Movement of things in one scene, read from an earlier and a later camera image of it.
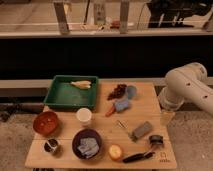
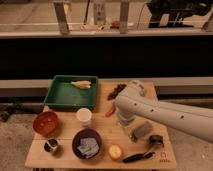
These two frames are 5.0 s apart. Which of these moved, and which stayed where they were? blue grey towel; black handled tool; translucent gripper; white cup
Moved: translucent gripper
Stayed: white cup; blue grey towel; black handled tool
